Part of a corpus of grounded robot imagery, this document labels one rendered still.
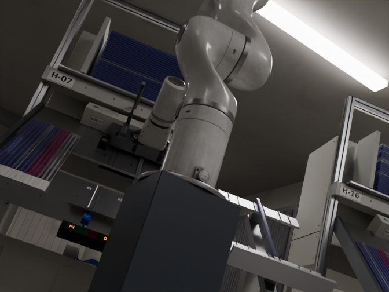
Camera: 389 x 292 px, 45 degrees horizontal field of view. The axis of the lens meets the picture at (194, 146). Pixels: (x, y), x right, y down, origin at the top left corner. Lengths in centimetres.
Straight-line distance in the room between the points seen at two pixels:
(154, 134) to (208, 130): 69
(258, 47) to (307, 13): 242
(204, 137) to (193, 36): 24
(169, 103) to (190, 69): 52
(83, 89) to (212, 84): 120
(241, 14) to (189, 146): 41
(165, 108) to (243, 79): 53
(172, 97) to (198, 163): 65
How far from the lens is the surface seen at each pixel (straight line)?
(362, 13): 346
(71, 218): 147
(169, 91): 153
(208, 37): 104
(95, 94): 212
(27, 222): 1001
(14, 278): 174
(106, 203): 155
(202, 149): 93
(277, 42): 380
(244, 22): 119
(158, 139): 164
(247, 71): 107
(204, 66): 101
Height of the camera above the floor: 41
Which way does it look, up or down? 24 degrees up
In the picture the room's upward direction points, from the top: 18 degrees clockwise
